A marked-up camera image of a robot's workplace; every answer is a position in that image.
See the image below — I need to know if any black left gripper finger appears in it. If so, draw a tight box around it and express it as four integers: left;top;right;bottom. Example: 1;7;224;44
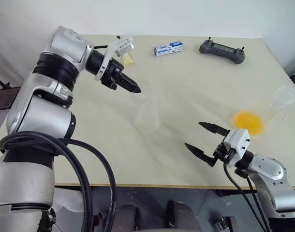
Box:
110;77;138;94
118;72;142;92

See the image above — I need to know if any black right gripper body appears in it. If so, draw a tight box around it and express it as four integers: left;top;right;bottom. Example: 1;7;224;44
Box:
212;141;236;167

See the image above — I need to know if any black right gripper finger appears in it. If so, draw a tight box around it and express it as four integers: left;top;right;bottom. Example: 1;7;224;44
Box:
198;122;231;136
184;143;218;168

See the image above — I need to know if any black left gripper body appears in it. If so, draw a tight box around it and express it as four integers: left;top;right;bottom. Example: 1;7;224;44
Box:
100;58;125;88

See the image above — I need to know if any small cup of yellowish liquid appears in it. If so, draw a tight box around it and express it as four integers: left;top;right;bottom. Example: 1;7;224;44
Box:
121;49;136;66

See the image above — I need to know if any clear plastic flask bottle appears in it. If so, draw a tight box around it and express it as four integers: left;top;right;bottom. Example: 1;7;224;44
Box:
134;93;162;132

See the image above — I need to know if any clear beaker with orange liquid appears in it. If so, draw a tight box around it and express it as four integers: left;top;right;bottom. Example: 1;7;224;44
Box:
231;85;295;138

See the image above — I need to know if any blue and white box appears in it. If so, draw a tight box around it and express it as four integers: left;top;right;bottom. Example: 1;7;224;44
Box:
153;41;185;57

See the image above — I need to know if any dark grey remote controller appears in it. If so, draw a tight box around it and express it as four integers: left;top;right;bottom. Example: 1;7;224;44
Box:
199;36;247;65

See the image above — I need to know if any white crumpled plastic sheet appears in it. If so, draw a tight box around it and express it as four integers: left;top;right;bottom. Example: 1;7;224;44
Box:
52;188;87;215

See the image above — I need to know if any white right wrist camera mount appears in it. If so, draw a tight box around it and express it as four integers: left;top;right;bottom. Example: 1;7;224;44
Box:
222;128;251;168

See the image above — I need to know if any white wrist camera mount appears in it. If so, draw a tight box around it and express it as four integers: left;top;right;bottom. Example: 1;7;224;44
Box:
222;128;251;168
94;35;135;82

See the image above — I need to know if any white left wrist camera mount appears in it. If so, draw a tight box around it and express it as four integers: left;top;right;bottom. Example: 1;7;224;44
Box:
94;35;135;82

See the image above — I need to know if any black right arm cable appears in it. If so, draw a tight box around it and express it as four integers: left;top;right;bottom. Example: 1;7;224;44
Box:
223;162;271;232
244;175;269;232

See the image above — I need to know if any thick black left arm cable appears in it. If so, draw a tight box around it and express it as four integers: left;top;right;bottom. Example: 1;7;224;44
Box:
0;130;93;232
50;139;117;232

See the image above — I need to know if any dark brown furniture frame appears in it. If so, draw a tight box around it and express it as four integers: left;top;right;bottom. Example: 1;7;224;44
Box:
0;73;22;112

